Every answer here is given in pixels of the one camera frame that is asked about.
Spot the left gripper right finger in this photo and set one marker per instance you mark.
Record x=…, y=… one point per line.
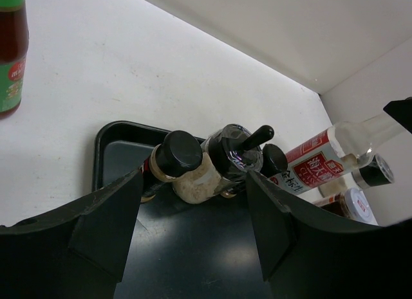
x=307, y=252

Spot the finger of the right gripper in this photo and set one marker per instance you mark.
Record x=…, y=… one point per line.
x=401, y=112

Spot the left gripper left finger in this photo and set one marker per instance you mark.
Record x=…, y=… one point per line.
x=78, y=250

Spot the tall clear vinegar bottle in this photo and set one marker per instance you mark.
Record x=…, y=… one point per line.
x=338, y=150

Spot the black-capped pepper jar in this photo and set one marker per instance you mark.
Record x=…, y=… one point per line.
x=274, y=162

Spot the wide black-capped seasoning jar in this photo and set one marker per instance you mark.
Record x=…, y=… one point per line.
x=228, y=155

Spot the red chili sauce bottle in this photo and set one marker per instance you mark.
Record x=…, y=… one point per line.
x=14, y=44

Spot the clear salt grinder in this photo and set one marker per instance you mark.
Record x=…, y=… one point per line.
x=377, y=173

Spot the white-lidded spice jar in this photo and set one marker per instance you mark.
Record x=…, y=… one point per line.
x=352, y=204

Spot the black plastic tray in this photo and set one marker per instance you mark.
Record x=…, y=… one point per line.
x=179, y=250

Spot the small black-capped spice jar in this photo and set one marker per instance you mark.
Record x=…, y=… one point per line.
x=178, y=154

